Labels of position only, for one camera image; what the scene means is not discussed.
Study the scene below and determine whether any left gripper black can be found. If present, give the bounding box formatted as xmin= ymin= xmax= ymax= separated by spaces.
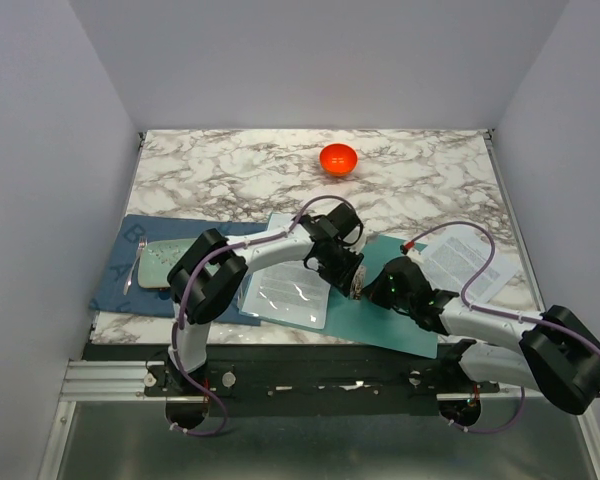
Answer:
xmin=318 ymin=242 xmax=364 ymax=298

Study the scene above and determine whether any teal file folder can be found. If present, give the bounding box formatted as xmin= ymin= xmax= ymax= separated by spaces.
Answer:
xmin=245 ymin=236 xmax=437 ymax=358

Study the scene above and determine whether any printed paper sheet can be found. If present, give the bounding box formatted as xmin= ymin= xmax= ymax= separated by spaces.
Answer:
xmin=237 ymin=213 xmax=330 ymax=330

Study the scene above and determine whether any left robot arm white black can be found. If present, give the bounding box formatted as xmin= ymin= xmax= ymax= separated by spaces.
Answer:
xmin=167 ymin=199 xmax=365 ymax=395

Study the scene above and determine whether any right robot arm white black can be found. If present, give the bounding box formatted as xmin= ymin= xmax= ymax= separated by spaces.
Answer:
xmin=362 ymin=256 xmax=600 ymax=415

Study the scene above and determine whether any printed paper stack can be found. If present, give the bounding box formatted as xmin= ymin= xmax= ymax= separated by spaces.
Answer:
xmin=421 ymin=226 xmax=519 ymax=303

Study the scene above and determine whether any orange bowl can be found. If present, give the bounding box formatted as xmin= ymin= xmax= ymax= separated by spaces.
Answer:
xmin=319 ymin=143 xmax=358 ymax=177

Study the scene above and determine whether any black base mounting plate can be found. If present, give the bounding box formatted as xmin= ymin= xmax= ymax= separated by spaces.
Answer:
xmin=83 ymin=341 xmax=499 ymax=427

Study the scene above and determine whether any light green divided plate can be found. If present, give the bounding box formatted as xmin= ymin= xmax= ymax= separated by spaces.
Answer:
xmin=137 ymin=238 xmax=196 ymax=289

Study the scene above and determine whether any silver fork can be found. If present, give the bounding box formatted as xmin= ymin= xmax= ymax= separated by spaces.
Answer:
xmin=123 ymin=236 xmax=148 ymax=295

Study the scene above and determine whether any blue cloth placemat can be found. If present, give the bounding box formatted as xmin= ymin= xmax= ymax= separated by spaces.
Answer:
xmin=89 ymin=215 xmax=267 ymax=318

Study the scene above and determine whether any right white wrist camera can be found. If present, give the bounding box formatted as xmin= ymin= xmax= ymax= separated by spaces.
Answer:
xmin=400 ymin=241 xmax=425 ymax=265

